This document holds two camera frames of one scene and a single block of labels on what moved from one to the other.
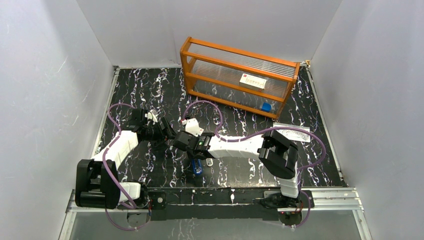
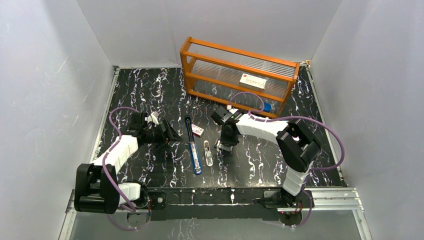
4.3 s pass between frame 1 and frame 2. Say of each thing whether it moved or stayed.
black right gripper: moved
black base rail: stayed
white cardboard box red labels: stayed
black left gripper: stayed
